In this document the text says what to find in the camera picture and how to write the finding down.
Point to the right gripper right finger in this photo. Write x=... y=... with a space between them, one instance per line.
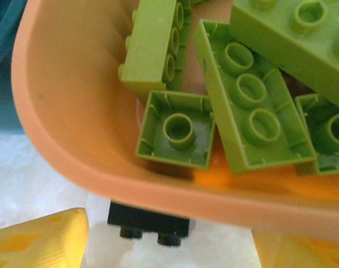
x=311 y=254

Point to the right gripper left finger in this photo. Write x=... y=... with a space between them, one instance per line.
x=38 y=243

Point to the square green lego brick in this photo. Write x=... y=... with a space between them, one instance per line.
x=334 y=134
x=177 y=129

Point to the long green lego brick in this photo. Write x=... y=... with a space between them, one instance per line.
x=250 y=89
x=283 y=42
x=149 y=42

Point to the small black lego brick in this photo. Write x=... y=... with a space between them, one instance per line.
x=147 y=223

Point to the teal plastic container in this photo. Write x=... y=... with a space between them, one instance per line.
x=1 y=97

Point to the orange plastic container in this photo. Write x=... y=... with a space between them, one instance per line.
x=74 y=97

